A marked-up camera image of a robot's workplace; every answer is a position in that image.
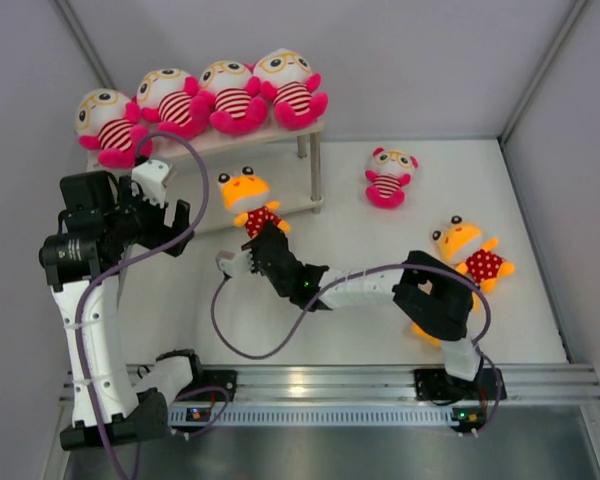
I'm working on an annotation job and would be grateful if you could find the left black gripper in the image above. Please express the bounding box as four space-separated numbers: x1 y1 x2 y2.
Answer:
103 177 193 257

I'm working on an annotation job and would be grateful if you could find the orange plush top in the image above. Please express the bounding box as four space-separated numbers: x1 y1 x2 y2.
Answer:
217 166 291 239

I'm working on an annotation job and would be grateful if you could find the orange plush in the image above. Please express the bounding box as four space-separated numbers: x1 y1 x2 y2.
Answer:
217 166 291 239
431 215 516 293
410 323 441 349

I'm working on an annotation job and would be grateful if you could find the pink panda plush face down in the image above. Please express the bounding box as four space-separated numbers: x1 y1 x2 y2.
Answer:
133 67 211 140

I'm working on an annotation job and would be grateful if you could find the pink panda plush top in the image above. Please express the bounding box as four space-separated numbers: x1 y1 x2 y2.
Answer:
365 147 419 209

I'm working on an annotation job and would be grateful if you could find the orange plush bottom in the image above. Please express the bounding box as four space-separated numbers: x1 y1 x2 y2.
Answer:
410 323 441 349

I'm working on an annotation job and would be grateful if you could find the pink panda plush with glasses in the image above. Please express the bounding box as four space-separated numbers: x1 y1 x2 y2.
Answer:
253 48 329 130

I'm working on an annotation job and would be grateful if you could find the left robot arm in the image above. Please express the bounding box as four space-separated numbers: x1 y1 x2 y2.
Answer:
39 165 206 451

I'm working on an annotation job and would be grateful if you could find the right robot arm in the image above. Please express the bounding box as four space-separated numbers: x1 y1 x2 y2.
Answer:
241 223 485 397

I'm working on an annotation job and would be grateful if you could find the white two-tier shelf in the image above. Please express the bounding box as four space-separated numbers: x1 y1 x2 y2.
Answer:
86 112 327 236

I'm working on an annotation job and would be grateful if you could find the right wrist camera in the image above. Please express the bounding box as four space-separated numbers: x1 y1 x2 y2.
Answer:
215 250 254 278

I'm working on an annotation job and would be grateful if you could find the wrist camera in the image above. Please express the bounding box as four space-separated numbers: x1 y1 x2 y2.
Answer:
131 158 174 208
215 250 254 278

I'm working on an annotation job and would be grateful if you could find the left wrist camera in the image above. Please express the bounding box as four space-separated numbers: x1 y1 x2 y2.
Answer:
131 158 174 208

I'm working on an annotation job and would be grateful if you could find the left black mount plate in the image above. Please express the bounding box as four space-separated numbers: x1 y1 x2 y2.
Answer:
176 369 238 402

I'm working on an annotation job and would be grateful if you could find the black mount plate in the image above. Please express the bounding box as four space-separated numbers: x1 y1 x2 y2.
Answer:
176 369 238 402
414 367 506 403

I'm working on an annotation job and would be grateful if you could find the grey slotted cable duct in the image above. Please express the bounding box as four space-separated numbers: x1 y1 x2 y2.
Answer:
168 404 459 428

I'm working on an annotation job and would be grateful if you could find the wall corner metal strip left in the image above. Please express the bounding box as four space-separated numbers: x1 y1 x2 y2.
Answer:
51 0 117 89

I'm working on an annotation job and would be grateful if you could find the wall corner metal strip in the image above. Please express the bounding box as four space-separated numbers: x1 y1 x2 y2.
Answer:
497 0 592 146
51 0 117 89

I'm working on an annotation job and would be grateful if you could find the right black mount plate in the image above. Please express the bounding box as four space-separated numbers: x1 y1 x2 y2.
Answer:
414 367 506 403

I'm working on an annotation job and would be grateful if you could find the aluminium rail base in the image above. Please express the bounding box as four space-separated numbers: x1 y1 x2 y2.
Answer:
59 363 600 404

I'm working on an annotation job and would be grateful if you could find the wall corner metal strip right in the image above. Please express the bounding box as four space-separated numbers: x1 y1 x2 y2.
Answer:
497 0 592 146

